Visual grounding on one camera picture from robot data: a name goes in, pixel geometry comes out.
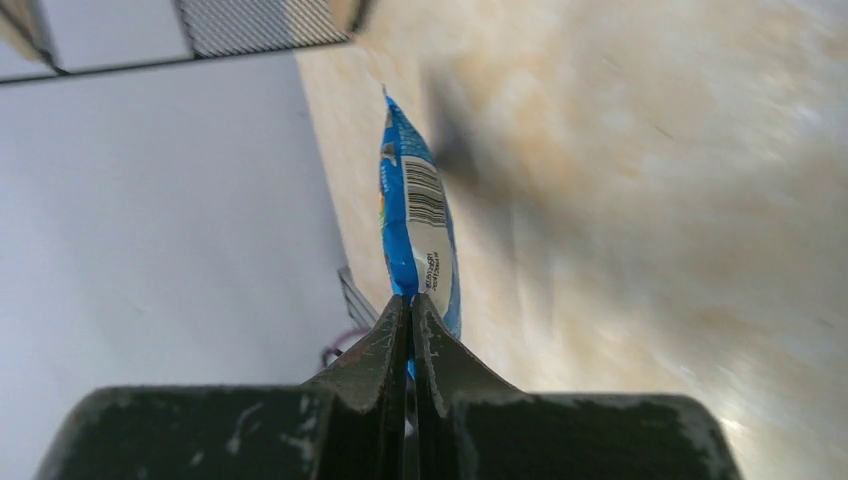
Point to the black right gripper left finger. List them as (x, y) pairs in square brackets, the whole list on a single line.
[(346, 422)]

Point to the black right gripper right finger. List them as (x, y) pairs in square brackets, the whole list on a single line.
[(475, 425)]

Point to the blue candy bag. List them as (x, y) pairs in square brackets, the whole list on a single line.
[(415, 220)]

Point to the wood and wire shelf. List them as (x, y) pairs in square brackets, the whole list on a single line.
[(209, 31)]

